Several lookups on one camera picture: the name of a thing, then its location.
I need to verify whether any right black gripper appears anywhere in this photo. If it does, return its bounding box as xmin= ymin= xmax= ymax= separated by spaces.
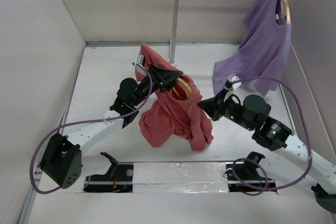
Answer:
xmin=196 ymin=88 xmax=255 ymax=131

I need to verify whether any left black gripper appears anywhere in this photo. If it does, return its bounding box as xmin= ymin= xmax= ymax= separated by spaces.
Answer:
xmin=131 ymin=65 xmax=182 ymax=106

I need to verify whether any red t-shirt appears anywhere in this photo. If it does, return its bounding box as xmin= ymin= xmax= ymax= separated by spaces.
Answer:
xmin=138 ymin=42 xmax=214 ymax=152

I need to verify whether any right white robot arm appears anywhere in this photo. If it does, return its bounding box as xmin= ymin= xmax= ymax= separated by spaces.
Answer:
xmin=197 ymin=94 xmax=335 ymax=213

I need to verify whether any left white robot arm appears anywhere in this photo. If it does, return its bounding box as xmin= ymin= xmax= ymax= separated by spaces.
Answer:
xmin=39 ymin=63 xmax=183 ymax=189

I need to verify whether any purple t-shirt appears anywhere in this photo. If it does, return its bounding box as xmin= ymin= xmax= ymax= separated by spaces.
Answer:
xmin=212 ymin=0 xmax=291 ymax=96

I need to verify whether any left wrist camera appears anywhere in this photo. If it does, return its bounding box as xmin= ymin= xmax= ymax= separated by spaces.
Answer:
xmin=132 ymin=55 xmax=146 ymax=75

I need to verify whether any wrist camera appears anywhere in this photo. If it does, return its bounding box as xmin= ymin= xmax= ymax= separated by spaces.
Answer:
xmin=223 ymin=73 xmax=241 ymax=95
xmin=132 ymin=55 xmax=146 ymax=75

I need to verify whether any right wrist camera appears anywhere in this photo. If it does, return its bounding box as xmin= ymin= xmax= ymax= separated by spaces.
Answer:
xmin=223 ymin=73 xmax=241 ymax=95

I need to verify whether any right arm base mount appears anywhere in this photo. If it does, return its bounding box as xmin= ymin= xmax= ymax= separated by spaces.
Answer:
xmin=223 ymin=152 xmax=276 ymax=196

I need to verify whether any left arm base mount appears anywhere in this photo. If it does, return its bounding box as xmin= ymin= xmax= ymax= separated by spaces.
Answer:
xmin=83 ymin=152 xmax=134 ymax=193

